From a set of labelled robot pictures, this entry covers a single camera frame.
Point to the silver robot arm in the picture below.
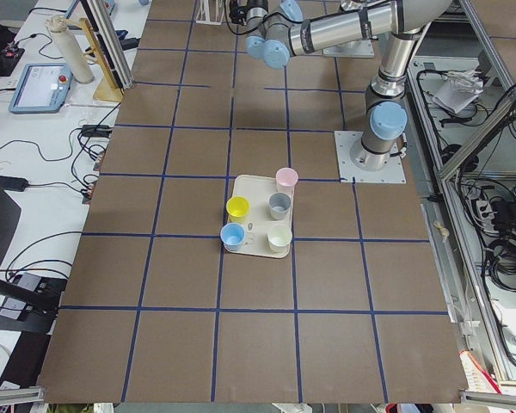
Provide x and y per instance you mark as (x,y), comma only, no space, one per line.
(276,36)

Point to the yellow cup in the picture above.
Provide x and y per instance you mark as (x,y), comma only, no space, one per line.
(238,208)

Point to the grey cup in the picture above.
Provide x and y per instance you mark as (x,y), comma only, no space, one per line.
(279,205)

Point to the pale green cup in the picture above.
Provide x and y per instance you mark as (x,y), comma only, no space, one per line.
(279,238)

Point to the blue cup at edge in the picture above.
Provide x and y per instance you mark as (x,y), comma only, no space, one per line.
(233,236)

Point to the pink cup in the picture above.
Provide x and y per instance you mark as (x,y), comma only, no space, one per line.
(286,179)

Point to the cream plastic tray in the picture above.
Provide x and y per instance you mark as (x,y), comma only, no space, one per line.
(258,189)

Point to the brown paper table mat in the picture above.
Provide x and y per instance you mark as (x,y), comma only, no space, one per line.
(224,260)

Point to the wooden stand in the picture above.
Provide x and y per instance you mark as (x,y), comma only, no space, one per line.
(107,89)

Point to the crumpled white paper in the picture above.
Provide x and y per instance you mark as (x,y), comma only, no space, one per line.
(459,90)

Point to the black power adapter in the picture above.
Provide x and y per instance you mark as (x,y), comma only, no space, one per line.
(12,183)

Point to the teach pendant tablet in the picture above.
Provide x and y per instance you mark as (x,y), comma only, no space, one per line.
(42,89)

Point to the black monitor stand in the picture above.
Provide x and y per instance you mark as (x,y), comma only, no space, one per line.
(31,301)

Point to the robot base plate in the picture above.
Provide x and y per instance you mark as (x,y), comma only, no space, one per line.
(357,165)

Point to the aluminium frame post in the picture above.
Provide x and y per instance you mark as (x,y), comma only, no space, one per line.
(109,45)

